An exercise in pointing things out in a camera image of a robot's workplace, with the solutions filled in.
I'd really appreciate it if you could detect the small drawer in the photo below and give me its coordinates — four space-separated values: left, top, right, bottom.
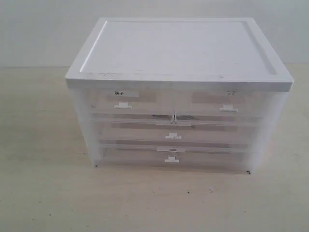
174 91 265 116
86 89 175 115

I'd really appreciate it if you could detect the white translucent drawer cabinet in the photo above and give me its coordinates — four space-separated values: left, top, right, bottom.
65 18 294 174

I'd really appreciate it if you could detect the clear plastic storage box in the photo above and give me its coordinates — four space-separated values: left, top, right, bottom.
91 118 260 144
99 144 258 172

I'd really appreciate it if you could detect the top left small drawer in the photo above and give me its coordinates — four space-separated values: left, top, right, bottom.
86 89 175 115

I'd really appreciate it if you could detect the top right small drawer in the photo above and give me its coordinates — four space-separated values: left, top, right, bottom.
174 91 265 116

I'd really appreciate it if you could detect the key bunch with blue tag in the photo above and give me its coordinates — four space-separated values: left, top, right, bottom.
151 115 196 120

